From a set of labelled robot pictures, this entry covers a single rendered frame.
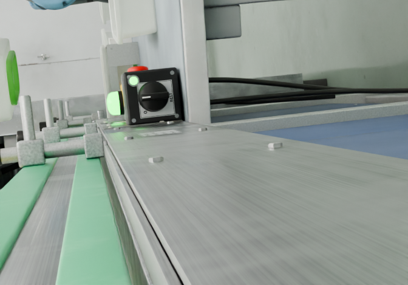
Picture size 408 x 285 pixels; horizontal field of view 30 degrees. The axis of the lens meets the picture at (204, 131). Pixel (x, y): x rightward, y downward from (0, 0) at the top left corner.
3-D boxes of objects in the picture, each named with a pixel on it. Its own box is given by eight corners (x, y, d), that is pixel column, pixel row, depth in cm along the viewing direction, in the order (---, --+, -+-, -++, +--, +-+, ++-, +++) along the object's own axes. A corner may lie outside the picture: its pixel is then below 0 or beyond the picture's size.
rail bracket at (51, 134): (100, 137, 128) (19, 146, 126) (95, 93, 128) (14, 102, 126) (100, 138, 124) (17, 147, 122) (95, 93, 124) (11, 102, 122)
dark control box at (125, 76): (178, 118, 121) (125, 124, 120) (173, 68, 121) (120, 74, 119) (185, 120, 113) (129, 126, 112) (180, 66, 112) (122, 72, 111)
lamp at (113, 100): (123, 114, 146) (107, 116, 145) (121, 90, 146) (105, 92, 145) (124, 114, 141) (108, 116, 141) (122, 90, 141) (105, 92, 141)
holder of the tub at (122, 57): (144, 147, 207) (116, 151, 206) (133, 47, 206) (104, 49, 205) (149, 151, 191) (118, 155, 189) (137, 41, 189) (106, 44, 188)
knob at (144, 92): (169, 110, 113) (172, 110, 109) (139, 113, 112) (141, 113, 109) (166, 79, 112) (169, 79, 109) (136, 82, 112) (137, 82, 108)
